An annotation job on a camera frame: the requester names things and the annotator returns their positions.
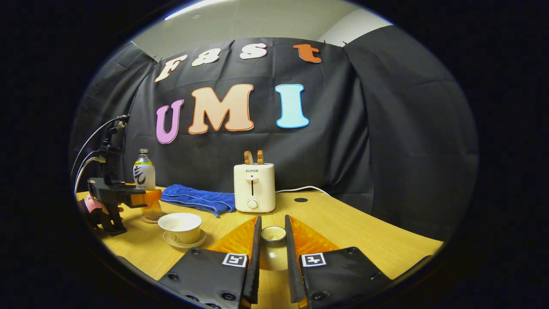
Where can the round wooden coaster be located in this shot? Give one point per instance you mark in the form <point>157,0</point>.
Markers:
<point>150,220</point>

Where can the clear water bottle white label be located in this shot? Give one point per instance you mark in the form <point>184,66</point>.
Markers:
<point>144,174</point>

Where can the blue towel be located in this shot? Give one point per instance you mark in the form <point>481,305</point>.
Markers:
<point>193,198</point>

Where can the black backdrop cloth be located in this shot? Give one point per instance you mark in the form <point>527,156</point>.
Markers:
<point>386,128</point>

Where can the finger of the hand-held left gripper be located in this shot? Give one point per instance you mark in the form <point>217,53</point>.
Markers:
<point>148,197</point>

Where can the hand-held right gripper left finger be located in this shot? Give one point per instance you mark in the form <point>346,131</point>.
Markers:
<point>255,257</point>

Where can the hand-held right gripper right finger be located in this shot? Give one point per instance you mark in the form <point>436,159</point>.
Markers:
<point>291,257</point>

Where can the cream ceramic saucer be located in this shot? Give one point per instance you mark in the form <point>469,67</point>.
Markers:
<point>188,245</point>

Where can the cream teacup lid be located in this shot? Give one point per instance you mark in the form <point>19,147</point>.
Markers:
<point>273,253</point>

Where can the white toaster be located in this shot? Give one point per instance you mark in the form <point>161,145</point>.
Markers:
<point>254,184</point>

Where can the toast slice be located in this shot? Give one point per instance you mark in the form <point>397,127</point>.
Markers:
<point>260,157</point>
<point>248,158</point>

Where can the cream ceramic teacup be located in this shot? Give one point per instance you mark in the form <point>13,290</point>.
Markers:
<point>180,227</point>

